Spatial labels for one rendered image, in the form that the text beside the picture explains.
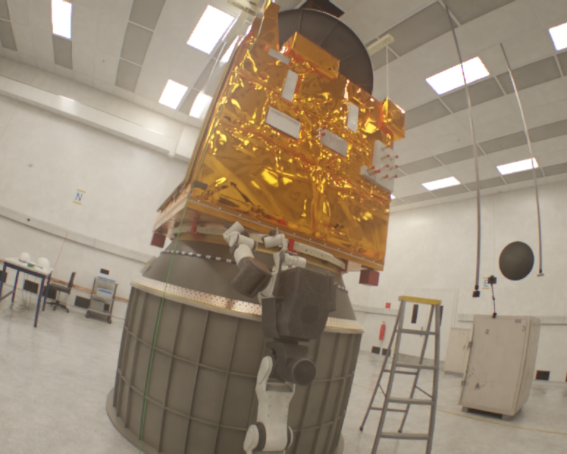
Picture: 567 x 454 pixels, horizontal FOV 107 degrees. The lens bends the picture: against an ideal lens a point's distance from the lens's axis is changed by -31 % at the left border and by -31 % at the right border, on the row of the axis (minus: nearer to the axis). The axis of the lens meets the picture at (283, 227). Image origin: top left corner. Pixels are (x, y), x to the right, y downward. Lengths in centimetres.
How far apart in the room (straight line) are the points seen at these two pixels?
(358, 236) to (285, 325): 161
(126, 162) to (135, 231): 170
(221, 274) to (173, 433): 117
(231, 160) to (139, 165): 573
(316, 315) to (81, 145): 719
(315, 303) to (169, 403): 130
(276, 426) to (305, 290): 64
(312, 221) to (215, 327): 112
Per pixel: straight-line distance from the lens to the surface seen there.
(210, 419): 209
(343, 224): 261
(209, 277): 207
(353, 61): 380
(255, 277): 131
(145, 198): 756
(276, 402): 143
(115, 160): 773
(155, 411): 228
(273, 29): 312
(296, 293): 124
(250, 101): 242
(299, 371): 123
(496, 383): 482
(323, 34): 380
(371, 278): 294
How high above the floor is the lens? 126
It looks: 15 degrees up
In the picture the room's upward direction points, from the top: 11 degrees clockwise
